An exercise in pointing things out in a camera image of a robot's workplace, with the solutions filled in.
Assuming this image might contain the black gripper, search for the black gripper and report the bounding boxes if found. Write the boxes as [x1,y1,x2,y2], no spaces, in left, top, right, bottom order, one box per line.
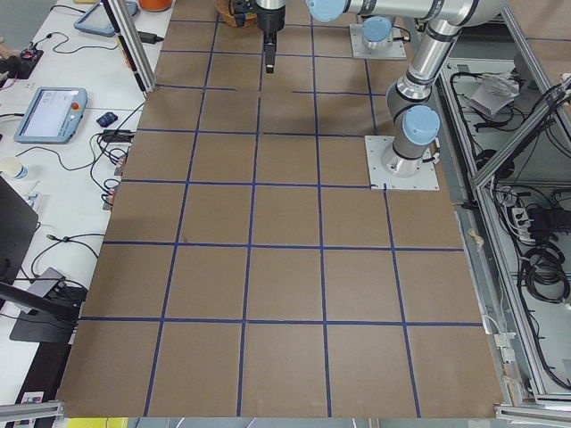
[257,7,285,74]

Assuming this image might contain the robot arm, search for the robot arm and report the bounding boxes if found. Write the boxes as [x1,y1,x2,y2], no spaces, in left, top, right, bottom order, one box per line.
[306,0,506,170]
[361,16,407,52]

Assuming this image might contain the wicker basket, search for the wicker basket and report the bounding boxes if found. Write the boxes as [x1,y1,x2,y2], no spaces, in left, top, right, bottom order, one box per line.
[216,0,256,28]

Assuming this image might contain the teach pendant tablet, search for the teach pendant tablet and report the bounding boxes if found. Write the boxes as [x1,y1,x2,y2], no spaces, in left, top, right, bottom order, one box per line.
[73,1,139,37]
[14,87,87,144]

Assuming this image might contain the paper cup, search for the paper cup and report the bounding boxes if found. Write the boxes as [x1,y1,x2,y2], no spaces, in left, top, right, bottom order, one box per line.
[0,156,29,179]

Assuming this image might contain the black monitor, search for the black monitor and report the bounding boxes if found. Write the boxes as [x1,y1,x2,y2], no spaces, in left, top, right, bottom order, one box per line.
[0,178,38,284]

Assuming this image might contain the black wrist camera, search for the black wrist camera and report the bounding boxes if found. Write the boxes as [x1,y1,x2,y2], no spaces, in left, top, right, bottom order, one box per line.
[229,0,256,28]

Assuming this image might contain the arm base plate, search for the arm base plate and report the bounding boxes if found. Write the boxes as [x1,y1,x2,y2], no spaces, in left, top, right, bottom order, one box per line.
[349,24,407,61]
[365,136,440,191]

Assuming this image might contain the aluminium frame post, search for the aluminium frame post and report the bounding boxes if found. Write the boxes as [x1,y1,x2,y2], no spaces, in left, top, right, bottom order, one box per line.
[102,0,156,94]

